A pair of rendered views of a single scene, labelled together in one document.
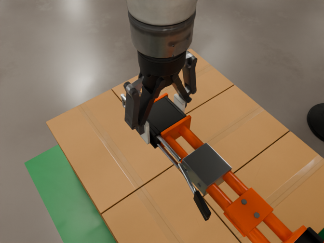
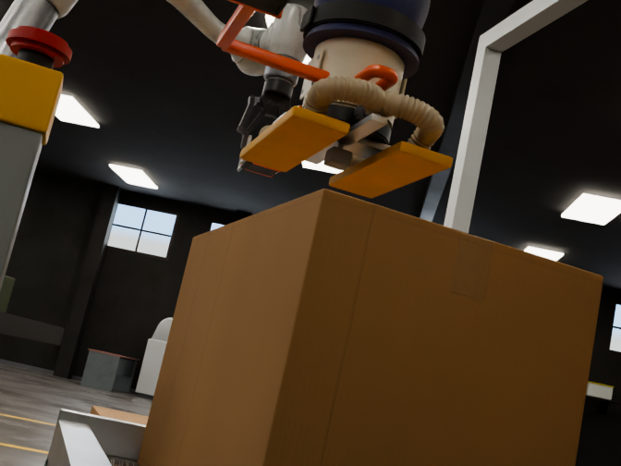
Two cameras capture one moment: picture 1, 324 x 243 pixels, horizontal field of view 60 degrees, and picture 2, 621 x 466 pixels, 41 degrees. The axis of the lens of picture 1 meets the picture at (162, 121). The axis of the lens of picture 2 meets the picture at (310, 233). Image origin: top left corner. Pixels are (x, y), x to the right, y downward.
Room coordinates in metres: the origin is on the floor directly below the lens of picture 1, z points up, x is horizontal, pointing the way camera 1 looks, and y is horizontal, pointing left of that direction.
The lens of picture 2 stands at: (-1.52, -0.85, 0.73)
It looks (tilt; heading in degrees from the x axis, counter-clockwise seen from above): 11 degrees up; 20
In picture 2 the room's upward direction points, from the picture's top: 12 degrees clockwise
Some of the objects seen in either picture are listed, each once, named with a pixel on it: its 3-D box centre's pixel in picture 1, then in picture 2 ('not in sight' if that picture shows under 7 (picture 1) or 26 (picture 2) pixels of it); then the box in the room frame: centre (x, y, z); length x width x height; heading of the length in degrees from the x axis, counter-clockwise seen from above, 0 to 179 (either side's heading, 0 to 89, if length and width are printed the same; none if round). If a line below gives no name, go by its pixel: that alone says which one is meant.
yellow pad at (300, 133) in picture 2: not in sight; (291, 134); (-0.19, -0.29, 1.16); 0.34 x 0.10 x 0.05; 37
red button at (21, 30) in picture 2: not in sight; (37, 55); (-0.80, -0.23, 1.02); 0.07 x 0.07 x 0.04
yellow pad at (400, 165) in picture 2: not in sight; (386, 165); (-0.08, -0.44, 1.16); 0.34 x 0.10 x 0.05; 37
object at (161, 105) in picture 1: (164, 119); (264, 161); (0.35, -0.01, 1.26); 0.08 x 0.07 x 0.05; 37
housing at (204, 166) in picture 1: (205, 168); not in sight; (0.24, -0.08, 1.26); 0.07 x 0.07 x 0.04; 37
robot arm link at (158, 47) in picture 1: (161, 25); (282, 73); (0.34, 0.00, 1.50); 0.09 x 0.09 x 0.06
